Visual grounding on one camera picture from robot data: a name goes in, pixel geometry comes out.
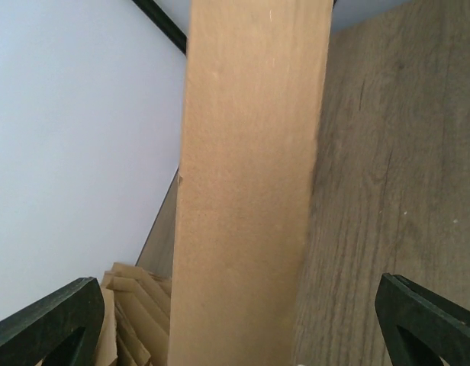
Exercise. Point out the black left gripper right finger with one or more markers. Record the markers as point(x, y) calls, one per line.
point(420, 327)

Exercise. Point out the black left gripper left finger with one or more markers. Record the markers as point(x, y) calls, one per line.
point(61, 328)

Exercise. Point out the stack of flat cardboard boxes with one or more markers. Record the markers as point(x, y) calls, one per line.
point(136, 325)

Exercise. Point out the black right frame post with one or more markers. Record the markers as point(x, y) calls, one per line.
point(152, 10)

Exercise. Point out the brown cardboard box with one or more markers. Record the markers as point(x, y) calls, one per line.
point(254, 84)

